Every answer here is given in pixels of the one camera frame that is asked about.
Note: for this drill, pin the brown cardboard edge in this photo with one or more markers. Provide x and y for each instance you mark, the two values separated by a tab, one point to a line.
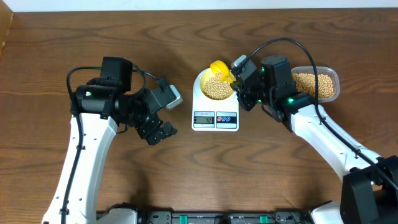
6	17

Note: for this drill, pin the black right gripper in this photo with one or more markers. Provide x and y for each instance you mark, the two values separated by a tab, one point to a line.
239	86

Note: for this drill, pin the soybeans pile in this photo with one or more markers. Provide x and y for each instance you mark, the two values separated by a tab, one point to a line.
306	82

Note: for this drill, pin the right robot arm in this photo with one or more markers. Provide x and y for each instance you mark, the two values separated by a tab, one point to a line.
369	190

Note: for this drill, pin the white digital kitchen scale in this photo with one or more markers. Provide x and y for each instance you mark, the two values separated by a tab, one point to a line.
213	115

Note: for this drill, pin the yellow plastic bowl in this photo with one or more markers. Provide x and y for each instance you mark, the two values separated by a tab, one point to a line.
207	74

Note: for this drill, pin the yellow plastic measuring scoop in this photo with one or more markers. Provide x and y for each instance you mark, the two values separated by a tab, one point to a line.
221	70

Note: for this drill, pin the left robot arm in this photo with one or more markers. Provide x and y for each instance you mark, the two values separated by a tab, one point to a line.
98	108

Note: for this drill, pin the soybeans in yellow bowl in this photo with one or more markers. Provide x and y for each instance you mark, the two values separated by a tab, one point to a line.
216	89

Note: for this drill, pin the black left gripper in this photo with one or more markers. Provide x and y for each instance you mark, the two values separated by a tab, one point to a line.
166	128

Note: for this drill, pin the clear plastic container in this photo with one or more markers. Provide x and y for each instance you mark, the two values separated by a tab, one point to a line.
322	70

